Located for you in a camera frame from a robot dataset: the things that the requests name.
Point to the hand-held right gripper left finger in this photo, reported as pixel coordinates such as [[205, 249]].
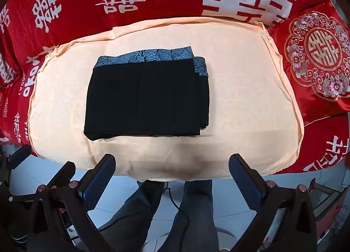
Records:
[[101, 178]]

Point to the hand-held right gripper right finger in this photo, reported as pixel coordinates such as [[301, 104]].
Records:
[[246, 180]]

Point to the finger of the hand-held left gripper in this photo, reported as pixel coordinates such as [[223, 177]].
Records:
[[63, 172], [19, 156]]

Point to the black garment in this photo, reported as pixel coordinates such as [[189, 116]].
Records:
[[142, 104]]

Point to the person's left leg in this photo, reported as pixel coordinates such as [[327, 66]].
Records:
[[136, 213]]

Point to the person's leg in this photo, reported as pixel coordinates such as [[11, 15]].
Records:
[[136, 213], [197, 213]]

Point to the person's right leg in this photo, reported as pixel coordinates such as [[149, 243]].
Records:
[[197, 213]]

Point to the peach cloth mat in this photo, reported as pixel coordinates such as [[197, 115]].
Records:
[[246, 118]]

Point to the red embroidered pillow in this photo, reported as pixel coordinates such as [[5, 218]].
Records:
[[300, 90]]

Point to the red object with metal frame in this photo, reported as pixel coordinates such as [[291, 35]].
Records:
[[330, 213]]

